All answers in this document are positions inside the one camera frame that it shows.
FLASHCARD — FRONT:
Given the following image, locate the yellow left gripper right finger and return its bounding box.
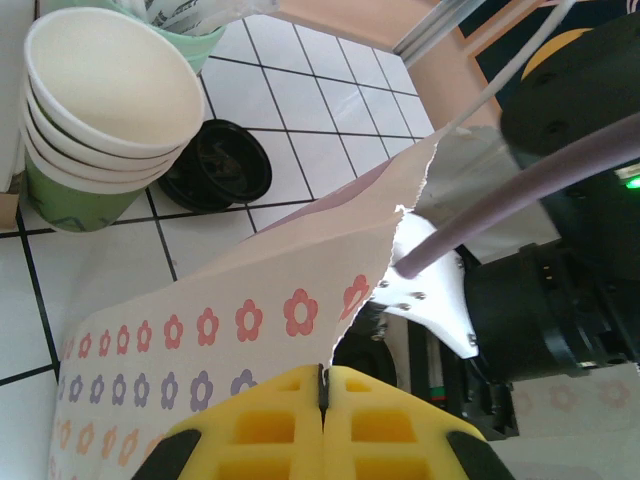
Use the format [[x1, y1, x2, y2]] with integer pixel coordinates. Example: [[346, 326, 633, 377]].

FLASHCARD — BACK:
[[323, 364, 516, 480]]

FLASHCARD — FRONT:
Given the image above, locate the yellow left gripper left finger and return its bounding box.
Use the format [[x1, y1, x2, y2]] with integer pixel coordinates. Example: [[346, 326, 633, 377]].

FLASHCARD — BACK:
[[132, 364, 326, 480]]

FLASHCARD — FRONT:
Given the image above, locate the white printed paper bag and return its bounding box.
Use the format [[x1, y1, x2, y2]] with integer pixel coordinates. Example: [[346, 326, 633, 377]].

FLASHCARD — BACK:
[[47, 0, 640, 480]]

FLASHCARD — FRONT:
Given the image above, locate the black plastic cup lid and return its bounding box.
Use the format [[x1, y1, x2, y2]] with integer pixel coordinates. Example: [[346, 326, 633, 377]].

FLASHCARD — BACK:
[[192, 118, 274, 204], [157, 149, 236, 214]]

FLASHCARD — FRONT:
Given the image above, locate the stacked green paper cup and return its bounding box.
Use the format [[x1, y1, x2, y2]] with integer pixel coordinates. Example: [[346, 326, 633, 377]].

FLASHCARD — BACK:
[[22, 107, 181, 184], [22, 84, 194, 171], [23, 132, 166, 235], [22, 7, 206, 156]]

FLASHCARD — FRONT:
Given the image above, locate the mint green straw holder cup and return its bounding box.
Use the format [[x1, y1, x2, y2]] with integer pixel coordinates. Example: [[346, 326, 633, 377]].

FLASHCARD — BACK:
[[99, 0, 227, 76]]

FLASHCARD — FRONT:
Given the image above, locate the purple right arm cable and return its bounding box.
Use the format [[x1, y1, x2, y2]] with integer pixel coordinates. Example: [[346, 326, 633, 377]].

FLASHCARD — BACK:
[[399, 112, 640, 281]]

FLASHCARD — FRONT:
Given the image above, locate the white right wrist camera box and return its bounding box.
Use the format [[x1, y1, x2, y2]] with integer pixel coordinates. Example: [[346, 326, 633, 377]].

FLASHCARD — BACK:
[[369, 207, 484, 361]]

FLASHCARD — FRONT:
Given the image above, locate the aluminium frame post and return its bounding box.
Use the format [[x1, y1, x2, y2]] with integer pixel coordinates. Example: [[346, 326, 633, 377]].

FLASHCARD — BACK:
[[392, 0, 486, 69]]

